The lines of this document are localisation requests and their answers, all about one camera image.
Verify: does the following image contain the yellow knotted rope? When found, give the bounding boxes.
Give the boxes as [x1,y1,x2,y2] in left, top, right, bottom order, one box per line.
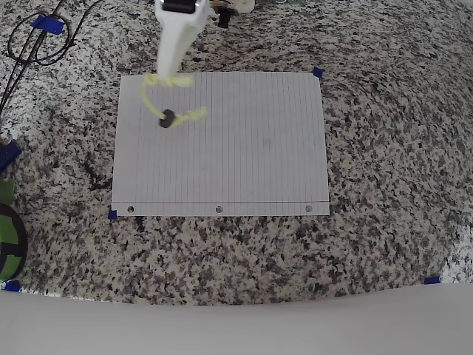
[139,72,208,129]

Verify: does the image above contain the black curved plastic piece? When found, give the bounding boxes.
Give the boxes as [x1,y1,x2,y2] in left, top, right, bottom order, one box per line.
[158,109,177,129]

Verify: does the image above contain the lined paper sheet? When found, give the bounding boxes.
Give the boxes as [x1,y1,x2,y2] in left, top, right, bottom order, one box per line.
[110,71,331,217]

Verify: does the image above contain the green tape piece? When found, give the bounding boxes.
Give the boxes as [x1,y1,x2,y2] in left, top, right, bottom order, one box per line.
[0,178,16,203]

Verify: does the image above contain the green and black tape roll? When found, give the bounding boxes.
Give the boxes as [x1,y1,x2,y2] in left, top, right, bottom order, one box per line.
[0,202,29,283]

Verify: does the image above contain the white backdrop board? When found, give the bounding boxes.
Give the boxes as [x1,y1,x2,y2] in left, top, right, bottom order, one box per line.
[0,283,473,355]

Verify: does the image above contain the thin black cable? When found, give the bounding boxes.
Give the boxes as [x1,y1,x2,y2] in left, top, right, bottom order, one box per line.
[0,0,106,115]

